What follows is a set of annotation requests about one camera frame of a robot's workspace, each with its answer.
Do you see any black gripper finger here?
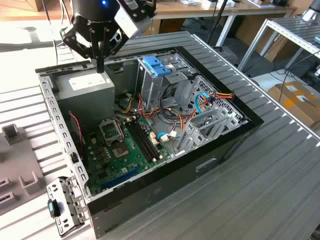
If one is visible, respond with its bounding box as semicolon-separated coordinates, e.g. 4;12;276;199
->
59;24;101;74
99;27;126;74

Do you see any blue data wire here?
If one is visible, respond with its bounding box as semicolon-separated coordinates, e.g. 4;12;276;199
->
194;91;210;116

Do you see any red yellow power wire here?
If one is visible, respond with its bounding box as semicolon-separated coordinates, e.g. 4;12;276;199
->
205;91;234;104

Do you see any metal disk bay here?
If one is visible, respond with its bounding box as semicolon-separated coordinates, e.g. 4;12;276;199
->
173;106;251;156

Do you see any grey power supply unit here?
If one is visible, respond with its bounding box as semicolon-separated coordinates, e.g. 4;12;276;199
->
53;68;116;131

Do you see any brown wooden platform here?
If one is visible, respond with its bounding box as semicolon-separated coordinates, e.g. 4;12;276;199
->
0;0;72;21

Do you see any black case fan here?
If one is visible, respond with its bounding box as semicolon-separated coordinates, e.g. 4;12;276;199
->
67;111;88;161

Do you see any long wooden desk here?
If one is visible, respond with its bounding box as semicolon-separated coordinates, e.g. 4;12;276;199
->
149;0;298;48

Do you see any black RAM slot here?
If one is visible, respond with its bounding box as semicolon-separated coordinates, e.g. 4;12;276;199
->
130;120;158;161
127;121;155;162
133;120;161;160
124;121;152;163

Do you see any CPU socket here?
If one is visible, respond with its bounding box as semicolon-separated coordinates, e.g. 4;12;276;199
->
111;141;131;160

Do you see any black stand pole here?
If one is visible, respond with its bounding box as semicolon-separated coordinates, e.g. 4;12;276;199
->
206;0;230;50

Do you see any green motherboard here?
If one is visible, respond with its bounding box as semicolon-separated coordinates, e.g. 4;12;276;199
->
84;116;176;197

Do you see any grey parts rack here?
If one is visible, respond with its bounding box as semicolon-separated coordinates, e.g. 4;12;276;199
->
0;123;47;216

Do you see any blue expansion slot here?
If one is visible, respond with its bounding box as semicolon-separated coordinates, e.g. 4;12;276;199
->
99;166;141;191

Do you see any plain brown cardboard box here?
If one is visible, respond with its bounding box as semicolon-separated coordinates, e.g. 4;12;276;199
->
234;14;292;63

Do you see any black open PC case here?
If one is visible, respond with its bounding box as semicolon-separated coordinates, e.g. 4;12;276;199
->
34;46;265;240

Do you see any black latch with teal tab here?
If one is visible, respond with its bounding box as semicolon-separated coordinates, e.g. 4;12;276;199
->
46;198;64;219

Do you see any metal slat side table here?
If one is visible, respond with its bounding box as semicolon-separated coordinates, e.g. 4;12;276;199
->
237;15;320;73

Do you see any cardboard box with labels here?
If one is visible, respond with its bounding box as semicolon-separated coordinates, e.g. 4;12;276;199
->
266;80;320;129

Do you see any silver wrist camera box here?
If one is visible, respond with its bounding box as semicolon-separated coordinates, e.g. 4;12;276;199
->
113;3;140;39

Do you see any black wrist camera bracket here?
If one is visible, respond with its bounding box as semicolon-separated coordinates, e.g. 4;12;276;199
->
124;0;156;24

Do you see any blue plastic drive bracket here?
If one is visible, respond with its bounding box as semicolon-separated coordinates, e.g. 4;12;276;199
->
142;55;174;78

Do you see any yellow orange wire bundle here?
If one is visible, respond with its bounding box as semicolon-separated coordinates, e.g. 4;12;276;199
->
119;91;135;114

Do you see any metal socket cover frame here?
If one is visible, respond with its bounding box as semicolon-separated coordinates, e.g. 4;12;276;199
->
98;119;126;146

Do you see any black cable bundle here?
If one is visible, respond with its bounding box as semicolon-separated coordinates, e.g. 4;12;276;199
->
159;83;177;112

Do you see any red black twisted wire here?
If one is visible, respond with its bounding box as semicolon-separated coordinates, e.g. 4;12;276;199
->
68;111;85;151

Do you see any orange red wire bundle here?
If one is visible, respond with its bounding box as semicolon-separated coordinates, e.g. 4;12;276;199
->
137;93;198;132

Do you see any blue wire with white plug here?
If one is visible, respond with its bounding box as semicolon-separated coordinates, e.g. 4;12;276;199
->
156;130;180;144

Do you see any metal card retention bracket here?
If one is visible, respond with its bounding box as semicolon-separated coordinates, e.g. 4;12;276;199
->
46;175;91;238

